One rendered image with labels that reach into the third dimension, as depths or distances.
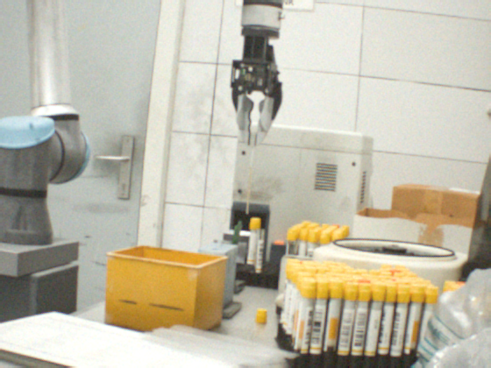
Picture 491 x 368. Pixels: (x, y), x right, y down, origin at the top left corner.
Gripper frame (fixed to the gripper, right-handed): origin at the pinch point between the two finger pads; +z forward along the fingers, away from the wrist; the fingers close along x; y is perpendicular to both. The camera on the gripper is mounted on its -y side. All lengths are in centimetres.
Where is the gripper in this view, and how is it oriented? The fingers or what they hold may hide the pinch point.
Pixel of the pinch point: (253, 138)
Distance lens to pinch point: 172.3
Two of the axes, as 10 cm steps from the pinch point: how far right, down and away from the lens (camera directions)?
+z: -0.9, 9.9, 0.5
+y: -2.2, 0.3, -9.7
